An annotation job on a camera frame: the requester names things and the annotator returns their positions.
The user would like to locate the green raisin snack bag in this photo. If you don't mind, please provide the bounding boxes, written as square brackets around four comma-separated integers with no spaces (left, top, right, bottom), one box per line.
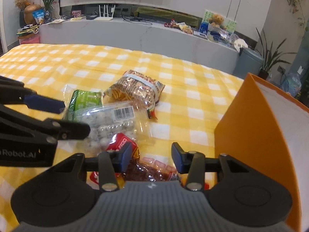
[62,87,103,120]

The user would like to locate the red snack packet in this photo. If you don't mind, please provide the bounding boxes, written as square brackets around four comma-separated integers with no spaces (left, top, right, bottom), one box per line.
[89,132,141,187]

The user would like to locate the dark brown jerky pack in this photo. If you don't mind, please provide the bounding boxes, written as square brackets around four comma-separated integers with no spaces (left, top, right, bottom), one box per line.
[121,157,181,182]

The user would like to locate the clear bag white candies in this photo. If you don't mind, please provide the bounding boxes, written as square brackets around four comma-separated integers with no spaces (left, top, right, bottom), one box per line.
[63,101,152,155]

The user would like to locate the pink storage basket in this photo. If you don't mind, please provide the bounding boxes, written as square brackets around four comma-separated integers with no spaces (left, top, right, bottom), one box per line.
[19,34,40,44]

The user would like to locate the yellow white checkered tablecloth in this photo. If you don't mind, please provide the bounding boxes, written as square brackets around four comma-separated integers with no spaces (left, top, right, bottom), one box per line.
[0,43,245,232]

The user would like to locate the bronze round vase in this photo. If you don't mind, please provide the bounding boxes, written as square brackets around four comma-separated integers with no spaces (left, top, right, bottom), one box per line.
[24,4,42,25]

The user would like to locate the orange striped cracker bag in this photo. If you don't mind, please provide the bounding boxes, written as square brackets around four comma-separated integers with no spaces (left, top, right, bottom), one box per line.
[103,70,165,119]

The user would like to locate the orange white cardboard box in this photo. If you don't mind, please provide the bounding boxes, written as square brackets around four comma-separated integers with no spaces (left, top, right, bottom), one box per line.
[214,73,308,231]

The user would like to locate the white wifi router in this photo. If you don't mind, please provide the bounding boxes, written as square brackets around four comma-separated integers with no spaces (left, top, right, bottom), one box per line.
[94,4,116,21]

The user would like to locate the grey trash bin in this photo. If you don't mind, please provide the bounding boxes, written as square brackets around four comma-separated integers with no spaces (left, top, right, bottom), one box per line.
[232,48,264,79]

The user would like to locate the blue water jug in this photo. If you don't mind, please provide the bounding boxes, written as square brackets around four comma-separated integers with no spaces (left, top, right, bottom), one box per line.
[280,72,302,97]

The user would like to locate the grey marble TV console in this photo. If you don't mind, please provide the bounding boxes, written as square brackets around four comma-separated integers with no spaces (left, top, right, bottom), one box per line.
[40,18,239,73]

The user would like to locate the potted green plant right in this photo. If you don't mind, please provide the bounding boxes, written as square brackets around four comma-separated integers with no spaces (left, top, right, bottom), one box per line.
[256,28,296,80]

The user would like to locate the brown teddy bear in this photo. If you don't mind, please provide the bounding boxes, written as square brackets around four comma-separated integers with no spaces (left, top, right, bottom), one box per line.
[208,14,227,30]

